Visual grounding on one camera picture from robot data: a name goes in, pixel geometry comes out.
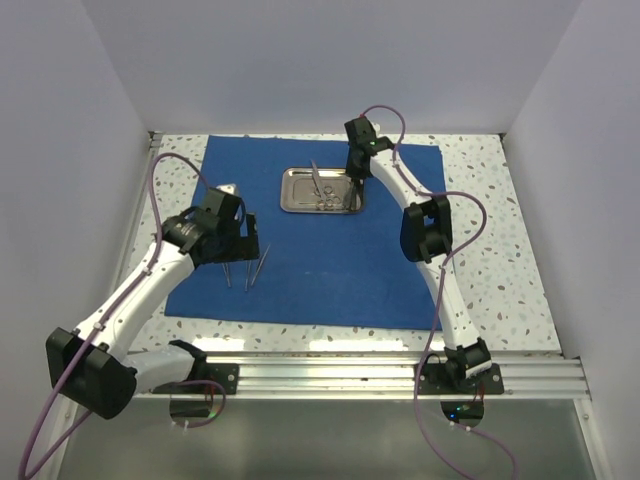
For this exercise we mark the steel hemostat clamp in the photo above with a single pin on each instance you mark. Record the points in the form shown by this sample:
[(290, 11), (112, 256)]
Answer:
[(331, 203)]

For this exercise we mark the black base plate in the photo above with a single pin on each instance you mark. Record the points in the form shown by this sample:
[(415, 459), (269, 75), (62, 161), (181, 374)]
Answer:
[(434, 380), (225, 374)]

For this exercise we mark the steel instrument tray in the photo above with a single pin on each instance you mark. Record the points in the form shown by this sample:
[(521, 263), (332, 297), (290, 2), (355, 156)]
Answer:
[(299, 194)]

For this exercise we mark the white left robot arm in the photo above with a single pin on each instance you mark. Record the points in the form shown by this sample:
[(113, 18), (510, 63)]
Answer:
[(92, 365)]

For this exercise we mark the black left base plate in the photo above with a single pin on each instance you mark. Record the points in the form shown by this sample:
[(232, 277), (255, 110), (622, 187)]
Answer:
[(225, 374)]

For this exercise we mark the steel tweezers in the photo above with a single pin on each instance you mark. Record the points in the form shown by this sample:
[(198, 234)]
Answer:
[(259, 266)]

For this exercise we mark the aluminium front rail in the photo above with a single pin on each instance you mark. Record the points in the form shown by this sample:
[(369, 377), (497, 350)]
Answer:
[(391, 376)]

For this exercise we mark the steel forceps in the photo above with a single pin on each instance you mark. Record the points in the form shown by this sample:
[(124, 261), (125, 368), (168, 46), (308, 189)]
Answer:
[(227, 273)]

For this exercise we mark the thin steel probe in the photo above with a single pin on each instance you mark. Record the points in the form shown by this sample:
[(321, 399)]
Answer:
[(248, 275)]

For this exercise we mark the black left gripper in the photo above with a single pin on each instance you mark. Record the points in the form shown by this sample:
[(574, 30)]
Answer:
[(244, 248)]

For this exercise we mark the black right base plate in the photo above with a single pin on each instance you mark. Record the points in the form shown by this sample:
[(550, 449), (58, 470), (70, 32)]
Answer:
[(434, 380)]

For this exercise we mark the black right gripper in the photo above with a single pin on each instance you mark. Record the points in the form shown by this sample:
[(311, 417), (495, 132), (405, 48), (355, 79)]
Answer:
[(351, 172)]

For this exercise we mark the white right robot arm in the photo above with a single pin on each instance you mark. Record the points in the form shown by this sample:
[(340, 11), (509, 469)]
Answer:
[(426, 239)]

